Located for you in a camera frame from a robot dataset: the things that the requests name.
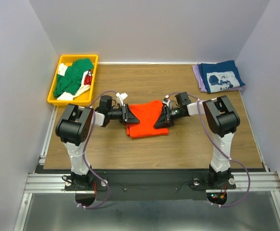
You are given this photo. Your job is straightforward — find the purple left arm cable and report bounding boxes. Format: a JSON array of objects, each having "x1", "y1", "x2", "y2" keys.
[{"x1": 76, "y1": 90, "x2": 121, "y2": 209}]

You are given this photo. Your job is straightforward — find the green t shirt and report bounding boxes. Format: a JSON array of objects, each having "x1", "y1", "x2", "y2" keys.
[{"x1": 53, "y1": 58, "x2": 94, "y2": 99}]

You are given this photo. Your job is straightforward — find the orange t shirt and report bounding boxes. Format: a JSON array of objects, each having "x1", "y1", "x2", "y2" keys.
[{"x1": 126, "y1": 100, "x2": 169, "y2": 139}]

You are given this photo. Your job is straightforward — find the yellow plastic bin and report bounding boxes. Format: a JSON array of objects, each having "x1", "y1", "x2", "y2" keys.
[{"x1": 47, "y1": 54, "x2": 98, "y2": 106}]

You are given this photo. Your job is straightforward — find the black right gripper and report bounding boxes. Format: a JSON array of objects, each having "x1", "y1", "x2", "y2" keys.
[{"x1": 154, "y1": 105, "x2": 183, "y2": 129}]

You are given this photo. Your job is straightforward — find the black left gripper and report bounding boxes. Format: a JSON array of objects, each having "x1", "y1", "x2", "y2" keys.
[{"x1": 107, "y1": 103, "x2": 139, "y2": 124}]

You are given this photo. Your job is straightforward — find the white printed t shirt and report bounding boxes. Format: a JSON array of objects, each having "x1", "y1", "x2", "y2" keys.
[{"x1": 57, "y1": 70, "x2": 93, "y2": 101}]

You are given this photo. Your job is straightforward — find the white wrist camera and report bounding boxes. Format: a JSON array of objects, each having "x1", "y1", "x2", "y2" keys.
[
  {"x1": 116, "y1": 92, "x2": 128, "y2": 106},
  {"x1": 162, "y1": 95, "x2": 172, "y2": 108}
]

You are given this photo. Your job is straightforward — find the folded navy printed t shirt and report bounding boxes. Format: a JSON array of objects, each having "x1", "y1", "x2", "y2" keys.
[{"x1": 198, "y1": 60, "x2": 245, "y2": 93}]

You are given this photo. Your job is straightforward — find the aluminium frame rail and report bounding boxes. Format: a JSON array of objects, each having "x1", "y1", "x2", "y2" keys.
[{"x1": 15, "y1": 108, "x2": 280, "y2": 231}]

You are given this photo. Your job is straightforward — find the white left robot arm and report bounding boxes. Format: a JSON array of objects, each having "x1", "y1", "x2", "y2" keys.
[{"x1": 55, "y1": 93, "x2": 140, "y2": 191}]

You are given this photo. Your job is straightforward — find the folded lavender t shirt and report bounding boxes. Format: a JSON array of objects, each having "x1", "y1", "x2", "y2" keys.
[{"x1": 192, "y1": 65, "x2": 243, "y2": 92}]

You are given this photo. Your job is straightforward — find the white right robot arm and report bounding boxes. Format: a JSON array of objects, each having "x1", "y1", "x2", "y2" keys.
[{"x1": 154, "y1": 92, "x2": 240, "y2": 188}]

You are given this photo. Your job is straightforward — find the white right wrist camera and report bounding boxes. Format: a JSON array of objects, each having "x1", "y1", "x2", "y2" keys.
[{"x1": 162, "y1": 95, "x2": 172, "y2": 108}]

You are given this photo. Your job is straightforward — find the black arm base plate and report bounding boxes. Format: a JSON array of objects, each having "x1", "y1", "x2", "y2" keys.
[{"x1": 65, "y1": 169, "x2": 236, "y2": 201}]

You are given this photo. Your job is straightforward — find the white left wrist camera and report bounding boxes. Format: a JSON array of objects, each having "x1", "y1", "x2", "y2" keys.
[{"x1": 116, "y1": 92, "x2": 128, "y2": 106}]

